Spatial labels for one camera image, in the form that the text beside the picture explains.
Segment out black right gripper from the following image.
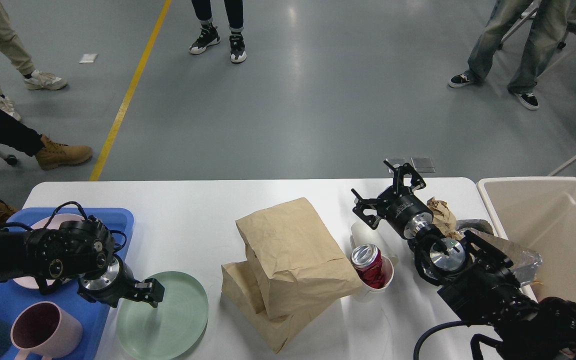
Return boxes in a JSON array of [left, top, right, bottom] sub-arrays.
[[351, 159, 434, 240]]

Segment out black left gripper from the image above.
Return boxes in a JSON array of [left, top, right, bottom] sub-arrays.
[[77, 256, 165, 308]]

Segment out green plate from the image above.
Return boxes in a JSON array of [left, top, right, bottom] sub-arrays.
[[116, 271, 209, 360]]

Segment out pink mug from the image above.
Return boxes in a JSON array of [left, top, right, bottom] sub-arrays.
[[10, 301, 83, 360]]

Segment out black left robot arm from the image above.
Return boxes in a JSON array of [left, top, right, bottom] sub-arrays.
[[0, 207, 165, 308]]

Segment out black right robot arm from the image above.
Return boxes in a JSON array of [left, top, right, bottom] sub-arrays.
[[353, 162, 576, 360]]

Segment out metal floor socket plate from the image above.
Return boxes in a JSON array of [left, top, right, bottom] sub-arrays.
[[385, 156, 436, 173]]

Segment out crumpled brown paper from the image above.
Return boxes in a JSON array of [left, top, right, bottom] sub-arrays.
[[426, 197, 464, 240]]

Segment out white paper cup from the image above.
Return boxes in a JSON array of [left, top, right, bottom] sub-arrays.
[[350, 220, 398, 302]]

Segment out crushed red soda can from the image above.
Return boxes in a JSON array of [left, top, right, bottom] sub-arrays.
[[350, 243, 386, 289]]

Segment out grey crumpled wrapper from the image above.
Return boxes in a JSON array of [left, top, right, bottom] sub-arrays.
[[455, 219, 495, 236]]

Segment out upper brown paper bag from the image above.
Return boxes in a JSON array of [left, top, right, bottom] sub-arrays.
[[235, 197, 362, 319]]

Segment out pink plate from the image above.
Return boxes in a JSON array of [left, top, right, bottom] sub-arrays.
[[13, 213, 84, 290]]

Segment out clear plastic wrapper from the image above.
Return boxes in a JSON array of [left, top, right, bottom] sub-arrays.
[[457, 227, 543, 287]]

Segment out blue plastic tray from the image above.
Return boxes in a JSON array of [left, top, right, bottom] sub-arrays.
[[0, 207, 134, 360]]

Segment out beige plastic bin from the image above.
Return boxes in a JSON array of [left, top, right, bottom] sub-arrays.
[[477, 177, 576, 302]]

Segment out seated person tan boots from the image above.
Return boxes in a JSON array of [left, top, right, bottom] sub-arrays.
[[0, 109, 93, 224]]

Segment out white paper scrap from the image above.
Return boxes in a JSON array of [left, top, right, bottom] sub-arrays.
[[78, 53, 99, 64]]

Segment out person in black trousers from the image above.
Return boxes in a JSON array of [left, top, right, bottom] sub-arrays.
[[188, 0, 248, 64]]

